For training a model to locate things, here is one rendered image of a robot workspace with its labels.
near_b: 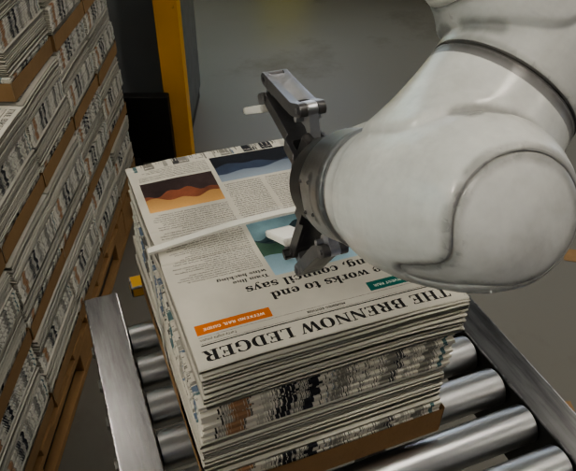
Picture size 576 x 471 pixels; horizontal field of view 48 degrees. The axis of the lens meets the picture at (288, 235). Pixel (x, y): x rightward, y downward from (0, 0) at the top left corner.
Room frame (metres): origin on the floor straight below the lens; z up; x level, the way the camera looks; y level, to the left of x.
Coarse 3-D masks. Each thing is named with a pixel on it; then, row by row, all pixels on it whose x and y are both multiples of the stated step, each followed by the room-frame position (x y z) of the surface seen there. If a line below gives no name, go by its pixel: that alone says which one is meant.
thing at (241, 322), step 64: (256, 256) 0.54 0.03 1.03; (192, 320) 0.44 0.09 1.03; (256, 320) 0.44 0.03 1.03; (320, 320) 0.44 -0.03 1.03; (384, 320) 0.45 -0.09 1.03; (448, 320) 0.47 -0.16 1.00; (192, 384) 0.41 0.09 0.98; (256, 384) 0.40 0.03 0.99; (320, 384) 0.43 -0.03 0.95; (384, 384) 0.46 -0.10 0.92; (256, 448) 0.40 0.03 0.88; (320, 448) 0.43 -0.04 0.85
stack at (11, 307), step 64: (64, 64) 1.66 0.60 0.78; (0, 128) 1.21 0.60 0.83; (64, 128) 1.54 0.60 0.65; (0, 192) 1.11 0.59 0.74; (64, 192) 1.42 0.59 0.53; (0, 320) 0.94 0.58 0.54; (64, 320) 1.22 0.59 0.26; (0, 384) 0.86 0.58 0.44; (64, 384) 1.11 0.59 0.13; (0, 448) 0.79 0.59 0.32; (64, 448) 1.01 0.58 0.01
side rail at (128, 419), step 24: (96, 312) 0.69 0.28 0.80; (120, 312) 0.69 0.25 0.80; (96, 336) 0.64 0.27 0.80; (120, 336) 0.64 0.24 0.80; (96, 360) 0.60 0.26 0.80; (120, 360) 0.60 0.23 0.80; (120, 384) 0.56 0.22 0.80; (120, 408) 0.52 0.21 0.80; (144, 408) 0.52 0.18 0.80; (120, 432) 0.48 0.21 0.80; (144, 432) 0.48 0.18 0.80; (120, 456) 0.45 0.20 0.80; (144, 456) 0.45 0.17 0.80
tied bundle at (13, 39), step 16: (0, 0) 1.39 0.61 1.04; (16, 0) 1.47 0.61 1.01; (32, 0) 1.56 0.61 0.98; (0, 16) 1.37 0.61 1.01; (16, 16) 1.45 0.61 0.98; (32, 16) 1.54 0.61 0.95; (0, 32) 1.35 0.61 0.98; (16, 32) 1.44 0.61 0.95; (32, 32) 1.51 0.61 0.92; (48, 32) 1.61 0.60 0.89; (0, 48) 1.33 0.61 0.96; (16, 48) 1.40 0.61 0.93; (32, 48) 1.49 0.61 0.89; (0, 64) 1.33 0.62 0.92; (16, 64) 1.38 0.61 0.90; (0, 80) 1.33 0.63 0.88
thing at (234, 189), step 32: (192, 160) 0.74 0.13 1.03; (224, 160) 0.74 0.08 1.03; (256, 160) 0.74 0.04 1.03; (288, 160) 0.74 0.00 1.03; (128, 192) 0.72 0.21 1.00; (160, 192) 0.66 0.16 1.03; (192, 192) 0.66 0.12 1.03; (224, 192) 0.67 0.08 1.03; (256, 192) 0.67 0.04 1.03; (288, 192) 0.67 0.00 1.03; (160, 224) 0.60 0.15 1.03; (192, 224) 0.60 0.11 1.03
